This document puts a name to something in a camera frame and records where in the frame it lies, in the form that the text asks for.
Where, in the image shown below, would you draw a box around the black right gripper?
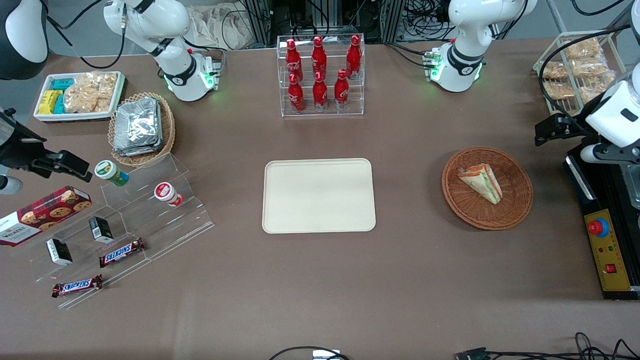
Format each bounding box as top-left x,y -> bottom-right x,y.
0,109 -> 94,183

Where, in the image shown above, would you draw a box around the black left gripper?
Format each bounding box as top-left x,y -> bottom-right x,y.
534,114 -> 592,147

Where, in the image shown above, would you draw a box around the clear acrylic step display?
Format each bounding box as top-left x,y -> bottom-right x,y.
10,152 -> 215,310

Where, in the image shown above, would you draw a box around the beige plastic tray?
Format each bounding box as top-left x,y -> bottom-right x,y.
262,158 -> 377,234

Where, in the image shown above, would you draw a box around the red tartan cookie box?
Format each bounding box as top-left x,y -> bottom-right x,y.
0,185 -> 93,247

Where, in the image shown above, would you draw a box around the clear plastic container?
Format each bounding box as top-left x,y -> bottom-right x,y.
622,164 -> 640,209

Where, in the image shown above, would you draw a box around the oval tan wicker basket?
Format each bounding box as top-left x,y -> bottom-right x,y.
108,92 -> 176,168

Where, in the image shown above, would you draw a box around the white wire rack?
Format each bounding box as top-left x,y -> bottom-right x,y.
532,31 -> 629,118

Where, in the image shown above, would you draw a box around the brown Snickers bar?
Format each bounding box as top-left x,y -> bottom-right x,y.
99,238 -> 146,269
52,274 -> 104,299

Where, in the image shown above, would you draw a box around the clear bag of fried snacks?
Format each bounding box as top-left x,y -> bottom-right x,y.
541,61 -> 569,80
571,57 -> 609,79
579,71 -> 619,104
564,38 -> 604,60
544,81 -> 576,100

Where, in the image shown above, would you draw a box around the silver foil packs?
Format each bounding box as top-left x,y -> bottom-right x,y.
113,97 -> 164,157

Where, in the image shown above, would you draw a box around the green lidded snack can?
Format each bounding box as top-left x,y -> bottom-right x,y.
94,160 -> 130,188

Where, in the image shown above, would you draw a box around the black looped table cable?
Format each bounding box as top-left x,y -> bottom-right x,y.
268,346 -> 351,360

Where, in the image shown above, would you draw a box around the yellow snack pack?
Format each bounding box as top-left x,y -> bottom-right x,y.
38,90 -> 62,115

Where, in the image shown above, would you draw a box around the black cables with connector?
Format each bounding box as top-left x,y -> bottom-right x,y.
455,332 -> 640,360

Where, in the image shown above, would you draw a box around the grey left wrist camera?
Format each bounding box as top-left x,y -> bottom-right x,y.
580,142 -> 640,166

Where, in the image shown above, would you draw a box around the red cola bottle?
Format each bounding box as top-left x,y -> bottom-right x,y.
346,34 -> 362,81
311,36 -> 328,81
288,73 -> 305,113
334,69 -> 350,110
313,71 -> 329,112
285,38 -> 304,83

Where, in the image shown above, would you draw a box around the large clear bag of crackers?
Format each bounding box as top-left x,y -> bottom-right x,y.
63,71 -> 119,114

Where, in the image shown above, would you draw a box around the round brown wicker basket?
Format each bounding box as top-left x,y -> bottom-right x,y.
441,146 -> 534,231

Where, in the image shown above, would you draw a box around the black background cable bundle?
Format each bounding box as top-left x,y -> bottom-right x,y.
397,0 -> 459,42

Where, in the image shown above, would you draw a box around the clear acrylic bottle rack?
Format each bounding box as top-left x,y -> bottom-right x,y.
276,34 -> 366,118

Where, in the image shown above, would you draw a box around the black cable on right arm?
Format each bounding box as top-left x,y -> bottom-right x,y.
46,0 -> 127,70

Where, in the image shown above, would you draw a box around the small black box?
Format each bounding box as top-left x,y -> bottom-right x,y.
46,238 -> 74,266
89,216 -> 115,244

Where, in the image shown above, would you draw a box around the triangle sandwich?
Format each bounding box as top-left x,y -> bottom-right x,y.
458,163 -> 503,205

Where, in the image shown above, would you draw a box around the beige crumpled cloth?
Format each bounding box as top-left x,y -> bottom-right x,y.
190,4 -> 252,51

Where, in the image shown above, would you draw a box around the black control box yellow panel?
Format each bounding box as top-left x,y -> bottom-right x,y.
563,137 -> 640,301

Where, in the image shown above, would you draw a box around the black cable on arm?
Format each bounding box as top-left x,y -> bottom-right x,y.
538,24 -> 640,124
46,0 -> 127,70

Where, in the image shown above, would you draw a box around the red lidded snack can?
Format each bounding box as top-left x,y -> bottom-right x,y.
154,182 -> 184,208

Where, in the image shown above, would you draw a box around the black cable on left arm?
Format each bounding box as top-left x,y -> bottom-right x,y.
538,24 -> 640,124

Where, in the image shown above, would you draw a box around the white rectangular snack tray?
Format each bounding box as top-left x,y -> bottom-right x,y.
33,71 -> 126,123

